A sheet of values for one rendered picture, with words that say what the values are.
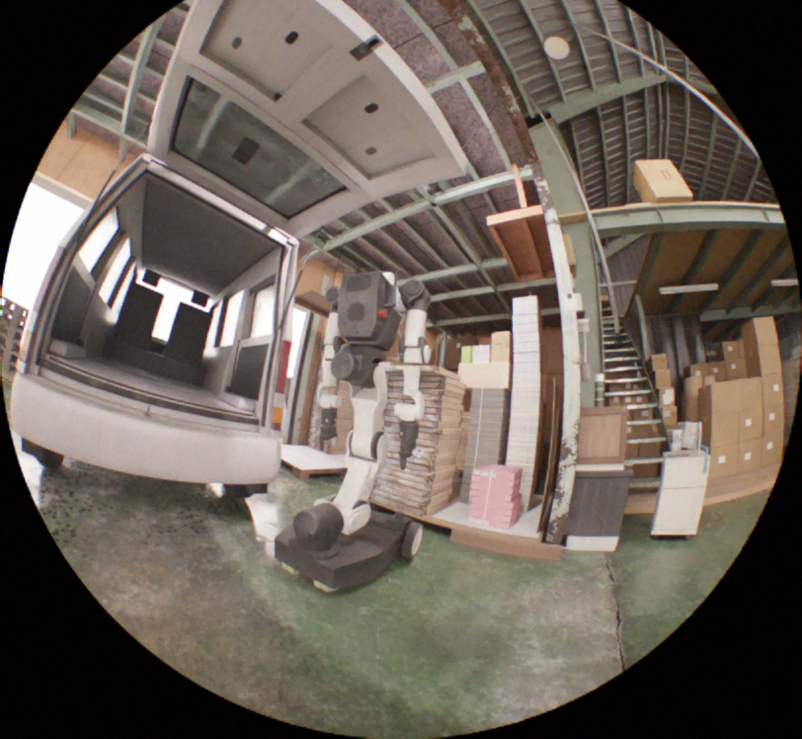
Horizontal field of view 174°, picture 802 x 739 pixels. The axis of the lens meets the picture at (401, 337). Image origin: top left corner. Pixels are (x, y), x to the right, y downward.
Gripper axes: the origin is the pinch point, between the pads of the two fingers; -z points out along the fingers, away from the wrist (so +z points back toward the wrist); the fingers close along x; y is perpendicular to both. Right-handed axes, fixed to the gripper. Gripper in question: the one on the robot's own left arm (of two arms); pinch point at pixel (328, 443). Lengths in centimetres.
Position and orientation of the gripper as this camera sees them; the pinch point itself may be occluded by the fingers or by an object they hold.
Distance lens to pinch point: 143.9
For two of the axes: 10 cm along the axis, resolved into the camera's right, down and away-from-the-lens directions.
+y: -9.3, -0.1, 3.7
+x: 3.7, 1.1, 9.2
